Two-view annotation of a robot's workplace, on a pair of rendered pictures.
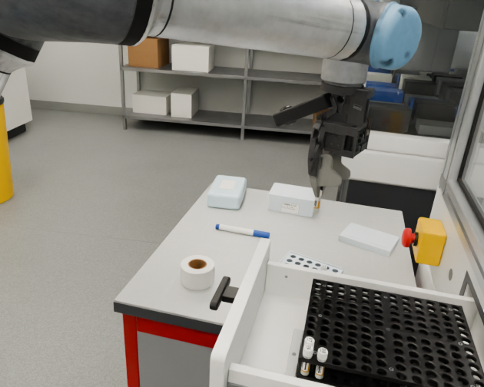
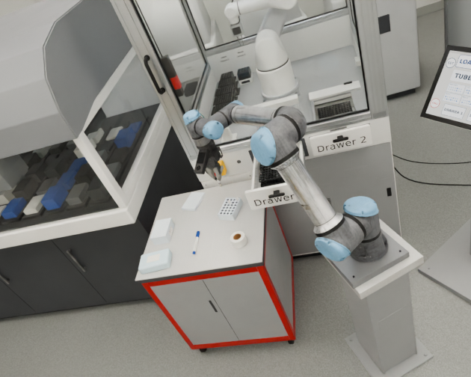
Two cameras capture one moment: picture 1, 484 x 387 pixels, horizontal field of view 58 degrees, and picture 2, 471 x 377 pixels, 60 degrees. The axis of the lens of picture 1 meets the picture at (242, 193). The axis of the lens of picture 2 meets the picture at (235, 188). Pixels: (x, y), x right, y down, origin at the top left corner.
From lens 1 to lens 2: 1.69 m
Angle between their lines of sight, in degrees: 71
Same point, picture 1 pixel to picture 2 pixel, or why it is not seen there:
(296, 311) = not seen: hidden behind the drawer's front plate
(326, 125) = (214, 155)
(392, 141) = (131, 183)
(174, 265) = (231, 254)
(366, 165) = (136, 202)
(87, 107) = not seen: outside the picture
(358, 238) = (196, 203)
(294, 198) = (168, 225)
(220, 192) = (164, 257)
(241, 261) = (221, 234)
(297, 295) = not seen: hidden behind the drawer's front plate
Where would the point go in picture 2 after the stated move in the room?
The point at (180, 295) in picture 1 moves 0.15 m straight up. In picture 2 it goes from (251, 242) to (241, 220)
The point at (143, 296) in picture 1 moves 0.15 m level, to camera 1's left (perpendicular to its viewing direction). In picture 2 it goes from (256, 253) to (262, 280)
